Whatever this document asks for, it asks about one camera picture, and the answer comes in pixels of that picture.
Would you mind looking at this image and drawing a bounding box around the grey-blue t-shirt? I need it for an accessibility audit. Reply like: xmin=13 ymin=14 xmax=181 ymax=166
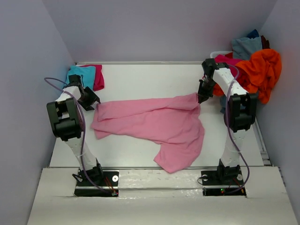
xmin=231 ymin=37 xmax=263 ymax=60

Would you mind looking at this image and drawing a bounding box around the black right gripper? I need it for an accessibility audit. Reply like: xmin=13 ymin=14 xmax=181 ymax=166
xmin=198 ymin=78 xmax=217 ymax=104

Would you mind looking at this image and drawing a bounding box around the light pink t-shirt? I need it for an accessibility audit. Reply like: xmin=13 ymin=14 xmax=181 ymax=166
xmin=90 ymin=93 xmax=205 ymax=173

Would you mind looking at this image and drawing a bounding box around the maroon t-shirt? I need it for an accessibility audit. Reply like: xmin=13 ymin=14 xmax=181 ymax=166
xmin=261 ymin=36 xmax=270 ymax=49

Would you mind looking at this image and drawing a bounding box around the crumpled magenta t-shirt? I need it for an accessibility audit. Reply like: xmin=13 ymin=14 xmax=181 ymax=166
xmin=214 ymin=54 xmax=242 ymax=84

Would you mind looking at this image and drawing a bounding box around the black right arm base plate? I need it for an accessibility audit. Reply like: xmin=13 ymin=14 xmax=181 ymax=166
xmin=197 ymin=170 xmax=247 ymax=197

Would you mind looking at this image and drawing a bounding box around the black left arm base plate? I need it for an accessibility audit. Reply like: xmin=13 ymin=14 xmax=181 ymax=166
xmin=72 ymin=170 xmax=120 ymax=197

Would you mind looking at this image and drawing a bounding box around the dark blue t-shirt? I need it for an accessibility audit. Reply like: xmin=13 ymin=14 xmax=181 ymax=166
xmin=246 ymin=29 xmax=260 ymax=39

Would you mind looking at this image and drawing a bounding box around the white laundry basket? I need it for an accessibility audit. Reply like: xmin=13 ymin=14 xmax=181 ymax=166
xmin=210 ymin=51 xmax=232 ymax=58

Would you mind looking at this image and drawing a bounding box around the folded magenta t-shirt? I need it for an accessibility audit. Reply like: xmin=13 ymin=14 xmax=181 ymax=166
xmin=81 ymin=64 xmax=105 ymax=91

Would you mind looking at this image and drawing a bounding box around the folded turquoise t-shirt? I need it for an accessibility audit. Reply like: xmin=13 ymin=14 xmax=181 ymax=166
xmin=65 ymin=66 xmax=96 ymax=89

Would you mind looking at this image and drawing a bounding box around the crumpled orange t-shirt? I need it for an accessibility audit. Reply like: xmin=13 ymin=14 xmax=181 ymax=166
xmin=212 ymin=48 xmax=282 ymax=105

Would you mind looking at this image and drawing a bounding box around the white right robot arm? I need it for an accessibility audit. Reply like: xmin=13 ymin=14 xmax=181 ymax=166
xmin=198 ymin=58 xmax=258 ymax=186

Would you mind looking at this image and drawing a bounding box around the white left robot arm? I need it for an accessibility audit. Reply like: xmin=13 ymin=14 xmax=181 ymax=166
xmin=46 ymin=75 xmax=104 ymax=189

